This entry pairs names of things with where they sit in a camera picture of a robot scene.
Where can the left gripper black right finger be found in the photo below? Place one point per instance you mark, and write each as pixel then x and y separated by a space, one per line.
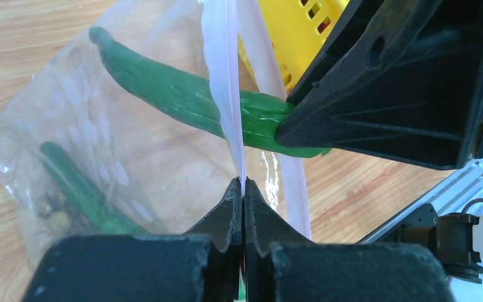
pixel 283 265

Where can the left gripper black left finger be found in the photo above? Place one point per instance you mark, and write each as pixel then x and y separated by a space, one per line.
pixel 202 264

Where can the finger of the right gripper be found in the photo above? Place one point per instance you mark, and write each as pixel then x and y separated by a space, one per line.
pixel 401 80

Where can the long green cucumber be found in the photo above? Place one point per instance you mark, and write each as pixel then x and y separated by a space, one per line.
pixel 82 193

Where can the brown twig peanut bunch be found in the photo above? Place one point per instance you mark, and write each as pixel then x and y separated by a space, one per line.
pixel 61 216

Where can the clear zip top bag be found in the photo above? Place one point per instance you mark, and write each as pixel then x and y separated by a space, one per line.
pixel 161 173

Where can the yellow plastic basket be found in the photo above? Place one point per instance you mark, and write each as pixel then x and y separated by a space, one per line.
pixel 278 40

